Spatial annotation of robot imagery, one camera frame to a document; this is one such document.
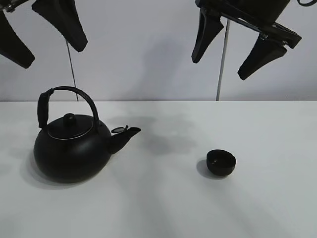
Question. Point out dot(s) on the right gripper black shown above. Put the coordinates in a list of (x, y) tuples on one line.
[(259, 15)]

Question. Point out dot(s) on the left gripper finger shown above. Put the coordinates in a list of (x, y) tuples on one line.
[(62, 14), (11, 46)]

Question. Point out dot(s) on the black kettle teapot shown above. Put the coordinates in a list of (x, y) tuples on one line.
[(74, 148)]

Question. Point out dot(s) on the small black teacup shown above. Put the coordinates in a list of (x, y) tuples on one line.
[(220, 162)]

